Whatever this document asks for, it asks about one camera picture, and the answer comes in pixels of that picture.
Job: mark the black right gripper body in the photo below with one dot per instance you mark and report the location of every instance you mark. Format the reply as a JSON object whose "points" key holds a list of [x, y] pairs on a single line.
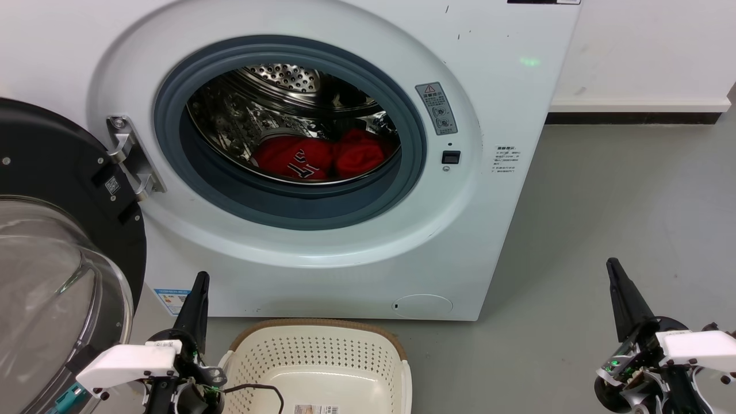
{"points": [[632, 356]]}

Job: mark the round white filter cover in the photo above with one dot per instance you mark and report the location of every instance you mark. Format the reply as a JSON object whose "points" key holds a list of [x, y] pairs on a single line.
{"points": [[422, 306]]}

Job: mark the white text label sticker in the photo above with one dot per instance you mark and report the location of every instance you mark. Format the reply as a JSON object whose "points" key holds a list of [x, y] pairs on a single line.
{"points": [[506, 159]]}

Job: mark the blue energy label sticker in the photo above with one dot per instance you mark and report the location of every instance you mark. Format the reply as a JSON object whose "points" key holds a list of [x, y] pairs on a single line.
{"points": [[171, 300]]}

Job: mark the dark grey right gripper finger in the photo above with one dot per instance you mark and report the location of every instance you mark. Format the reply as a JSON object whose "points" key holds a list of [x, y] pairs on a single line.
{"points": [[628, 305]]}

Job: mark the white wall ledge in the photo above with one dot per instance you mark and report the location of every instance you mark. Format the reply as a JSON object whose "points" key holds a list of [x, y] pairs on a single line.
{"points": [[638, 105]]}

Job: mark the open washer door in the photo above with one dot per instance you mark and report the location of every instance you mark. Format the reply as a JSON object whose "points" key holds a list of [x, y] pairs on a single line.
{"points": [[52, 172]]}

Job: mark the red jersey white print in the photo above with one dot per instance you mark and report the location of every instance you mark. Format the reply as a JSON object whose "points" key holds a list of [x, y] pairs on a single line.
{"points": [[287, 158]]}

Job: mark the stainless steel washing machine drum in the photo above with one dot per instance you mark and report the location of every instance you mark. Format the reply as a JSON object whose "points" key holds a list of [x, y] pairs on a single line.
{"points": [[241, 121]]}

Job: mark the grey warning sticker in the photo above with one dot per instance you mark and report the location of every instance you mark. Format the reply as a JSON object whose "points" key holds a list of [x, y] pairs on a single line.
{"points": [[437, 108]]}

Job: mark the grey rubber door gasket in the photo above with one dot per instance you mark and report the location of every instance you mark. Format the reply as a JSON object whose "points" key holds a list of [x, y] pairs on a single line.
{"points": [[287, 210]]}

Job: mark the black wall baseboard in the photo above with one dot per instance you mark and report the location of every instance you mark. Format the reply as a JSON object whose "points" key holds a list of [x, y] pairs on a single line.
{"points": [[632, 118]]}

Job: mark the silver metal door hinge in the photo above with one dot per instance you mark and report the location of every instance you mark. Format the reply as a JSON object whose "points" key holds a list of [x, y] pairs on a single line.
{"points": [[131, 158]]}

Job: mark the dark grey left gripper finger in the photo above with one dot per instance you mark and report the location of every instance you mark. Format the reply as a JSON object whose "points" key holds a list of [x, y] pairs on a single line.
{"points": [[196, 313]]}

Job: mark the plain red garment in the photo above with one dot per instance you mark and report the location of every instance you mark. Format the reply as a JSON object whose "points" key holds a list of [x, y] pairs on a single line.
{"points": [[359, 154]]}

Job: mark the cream perforated laundry basket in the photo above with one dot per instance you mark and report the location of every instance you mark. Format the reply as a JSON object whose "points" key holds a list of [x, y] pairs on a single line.
{"points": [[322, 356]]}

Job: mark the black door latch slot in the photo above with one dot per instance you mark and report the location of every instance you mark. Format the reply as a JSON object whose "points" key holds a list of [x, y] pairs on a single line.
{"points": [[451, 157]]}

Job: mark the white front-load washing machine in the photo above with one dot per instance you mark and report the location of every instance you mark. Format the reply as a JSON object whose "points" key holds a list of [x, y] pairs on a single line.
{"points": [[494, 69]]}

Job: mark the white QR code sticker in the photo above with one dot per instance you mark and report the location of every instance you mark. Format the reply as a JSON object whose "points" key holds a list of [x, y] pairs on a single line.
{"points": [[112, 186]]}

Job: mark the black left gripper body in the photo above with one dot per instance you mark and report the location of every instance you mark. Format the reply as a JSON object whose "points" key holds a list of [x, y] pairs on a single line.
{"points": [[195, 397]]}

